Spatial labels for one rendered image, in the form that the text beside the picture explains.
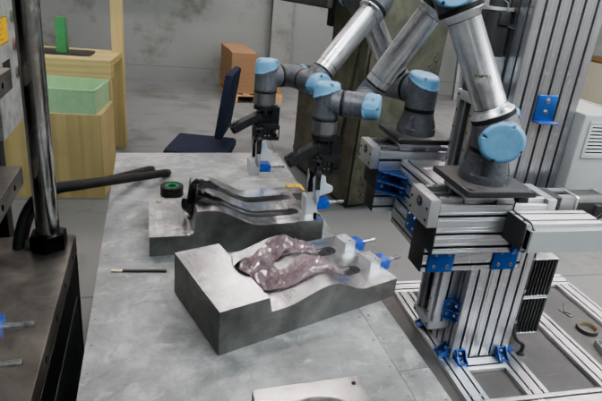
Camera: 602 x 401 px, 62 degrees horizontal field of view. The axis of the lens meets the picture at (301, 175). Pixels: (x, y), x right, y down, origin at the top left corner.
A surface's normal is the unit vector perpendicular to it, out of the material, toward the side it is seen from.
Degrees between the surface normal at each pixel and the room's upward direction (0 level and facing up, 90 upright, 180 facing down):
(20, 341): 0
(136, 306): 0
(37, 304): 0
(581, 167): 90
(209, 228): 90
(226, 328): 90
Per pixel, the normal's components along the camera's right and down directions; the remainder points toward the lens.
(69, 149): 0.16, 0.37
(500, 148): -0.20, 0.44
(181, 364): 0.09, -0.93
